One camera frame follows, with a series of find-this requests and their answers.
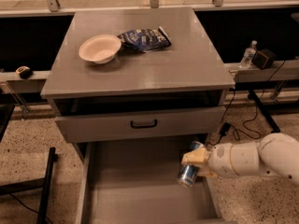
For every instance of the black table leg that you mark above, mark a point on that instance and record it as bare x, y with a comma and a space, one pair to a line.
253, 96

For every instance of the clear water bottle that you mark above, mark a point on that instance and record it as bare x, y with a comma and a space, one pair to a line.
249, 54

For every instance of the white paper bowl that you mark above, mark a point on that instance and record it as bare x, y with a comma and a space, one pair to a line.
100, 49

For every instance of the blue chip bag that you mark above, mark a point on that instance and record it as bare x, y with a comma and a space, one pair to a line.
145, 40

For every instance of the black drawer handle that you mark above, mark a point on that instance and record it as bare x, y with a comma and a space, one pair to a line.
143, 124

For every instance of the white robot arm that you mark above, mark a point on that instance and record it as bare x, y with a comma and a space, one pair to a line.
275, 155

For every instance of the grey top drawer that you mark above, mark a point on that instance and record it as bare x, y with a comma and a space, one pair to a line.
116, 126

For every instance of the grey open middle drawer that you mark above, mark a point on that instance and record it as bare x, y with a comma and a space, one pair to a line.
136, 182

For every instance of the small black box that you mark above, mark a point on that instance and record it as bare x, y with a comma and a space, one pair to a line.
264, 58

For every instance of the black metal stand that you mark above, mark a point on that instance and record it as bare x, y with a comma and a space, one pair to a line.
40, 183

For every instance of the grey drawer cabinet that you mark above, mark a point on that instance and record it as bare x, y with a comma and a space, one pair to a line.
188, 74

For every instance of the blue silver redbull can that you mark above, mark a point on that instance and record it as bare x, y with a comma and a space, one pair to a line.
188, 173

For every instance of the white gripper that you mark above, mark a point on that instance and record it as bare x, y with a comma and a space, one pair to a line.
220, 159

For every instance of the yellow black tape measure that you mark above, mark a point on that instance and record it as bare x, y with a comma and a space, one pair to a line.
24, 72

